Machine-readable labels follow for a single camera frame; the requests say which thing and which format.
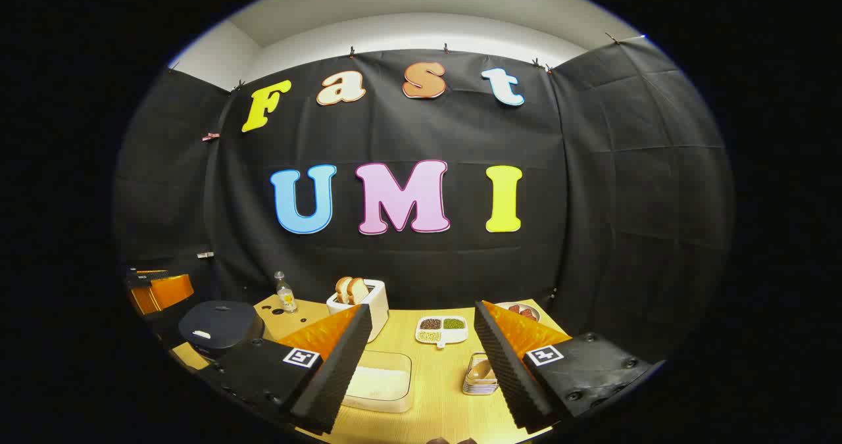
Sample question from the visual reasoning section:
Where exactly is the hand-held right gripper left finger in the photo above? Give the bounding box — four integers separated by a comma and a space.
209, 304, 374, 435

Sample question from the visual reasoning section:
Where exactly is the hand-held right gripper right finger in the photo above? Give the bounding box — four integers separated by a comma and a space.
474, 300, 665, 434

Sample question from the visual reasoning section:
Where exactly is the metal wire chopstick holder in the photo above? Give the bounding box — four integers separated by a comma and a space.
462, 353, 499, 396

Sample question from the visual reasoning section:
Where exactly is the clear container of rice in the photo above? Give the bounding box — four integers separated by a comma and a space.
341, 350, 414, 413

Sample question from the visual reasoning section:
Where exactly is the dark rice cooker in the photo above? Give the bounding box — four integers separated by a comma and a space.
178, 301, 266, 359

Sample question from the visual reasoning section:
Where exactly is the white round plate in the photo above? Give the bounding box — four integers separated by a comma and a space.
495, 301, 541, 323

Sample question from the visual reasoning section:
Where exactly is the white divided dish of beans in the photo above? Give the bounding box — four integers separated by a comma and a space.
415, 316, 469, 349

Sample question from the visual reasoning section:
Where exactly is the small glass bottle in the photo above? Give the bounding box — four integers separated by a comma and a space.
274, 271, 298, 314

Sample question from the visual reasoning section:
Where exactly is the black backdrop cloth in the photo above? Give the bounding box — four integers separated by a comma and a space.
113, 35, 735, 366

